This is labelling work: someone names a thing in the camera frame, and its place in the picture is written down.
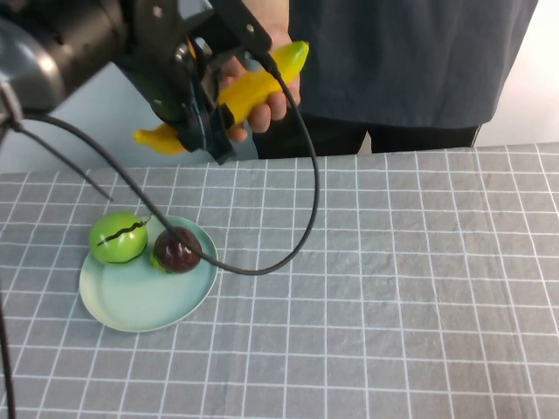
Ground dark red toy apple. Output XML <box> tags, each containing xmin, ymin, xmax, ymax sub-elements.
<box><xmin>151</xmin><ymin>226</ymin><xmax>204</xmax><ymax>275</ymax></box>

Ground green toy melon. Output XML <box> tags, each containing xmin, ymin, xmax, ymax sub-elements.
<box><xmin>88</xmin><ymin>211</ymin><xmax>156</xmax><ymax>265</ymax></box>

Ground thick black cable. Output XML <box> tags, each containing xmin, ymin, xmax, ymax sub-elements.
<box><xmin>17</xmin><ymin>51</ymin><xmax>323</xmax><ymax>278</ymax></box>

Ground person's right hand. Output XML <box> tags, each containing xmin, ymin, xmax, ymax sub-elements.
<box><xmin>219</xmin><ymin>22</ymin><xmax>303</xmax><ymax>144</ymax></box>

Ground light green round plate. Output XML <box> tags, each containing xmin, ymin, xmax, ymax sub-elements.
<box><xmin>78</xmin><ymin>214</ymin><xmax>218</xmax><ymax>333</ymax></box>

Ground yellow toy banana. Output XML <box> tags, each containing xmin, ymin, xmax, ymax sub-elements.
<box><xmin>133</xmin><ymin>40</ymin><xmax>310</xmax><ymax>156</ymax></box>

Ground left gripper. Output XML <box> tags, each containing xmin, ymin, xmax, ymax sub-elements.
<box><xmin>125</xmin><ymin>0</ymin><xmax>239</xmax><ymax>166</ymax></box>

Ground black trousers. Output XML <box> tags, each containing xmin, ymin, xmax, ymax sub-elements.
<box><xmin>254</xmin><ymin>111</ymin><xmax>485</xmax><ymax>161</ymax></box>

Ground grey shirt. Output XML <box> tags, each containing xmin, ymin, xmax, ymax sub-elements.
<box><xmin>286</xmin><ymin>0</ymin><xmax>542</xmax><ymax>130</ymax></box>

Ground thin black cable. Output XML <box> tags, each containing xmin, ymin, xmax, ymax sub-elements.
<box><xmin>12</xmin><ymin>121</ymin><xmax>114</xmax><ymax>203</ymax></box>
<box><xmin>0</xmin><ymin>300</ymin><xmax>17</xmax><ymax>419</ymax></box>

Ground grey checkered tablecloth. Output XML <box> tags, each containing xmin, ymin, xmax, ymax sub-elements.
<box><xmin>0</xmin><ymin>142</ymin><xmax>559</xmax><ymax>419</ymax></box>

